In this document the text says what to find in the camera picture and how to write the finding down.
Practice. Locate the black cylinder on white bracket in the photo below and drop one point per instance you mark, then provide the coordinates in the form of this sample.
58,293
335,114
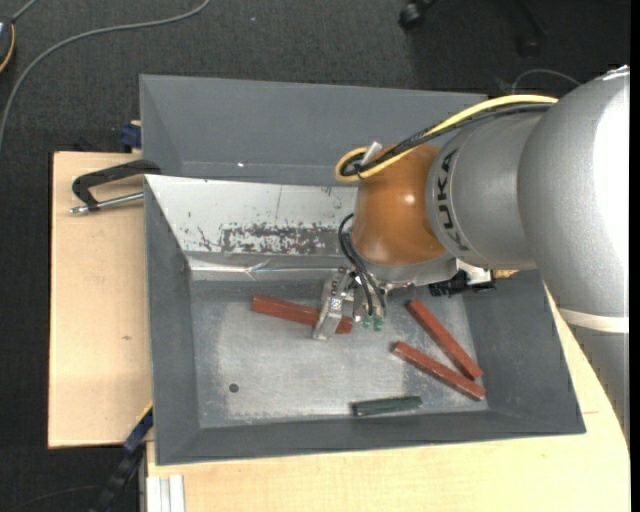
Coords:
457,285

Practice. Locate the pale wood flat board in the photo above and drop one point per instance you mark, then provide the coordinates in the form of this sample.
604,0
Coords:
95,300

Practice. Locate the dark green flat block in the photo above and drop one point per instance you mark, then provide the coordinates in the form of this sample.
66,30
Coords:
387,405

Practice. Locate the grey metal bin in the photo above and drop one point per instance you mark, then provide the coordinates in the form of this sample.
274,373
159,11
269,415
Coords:
280,360

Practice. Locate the red-brown flat block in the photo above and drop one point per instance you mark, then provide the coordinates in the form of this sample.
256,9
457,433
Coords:
442,337
437,370
282,308

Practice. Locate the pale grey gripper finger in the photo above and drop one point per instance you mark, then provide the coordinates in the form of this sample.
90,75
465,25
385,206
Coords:
338,319
324,320

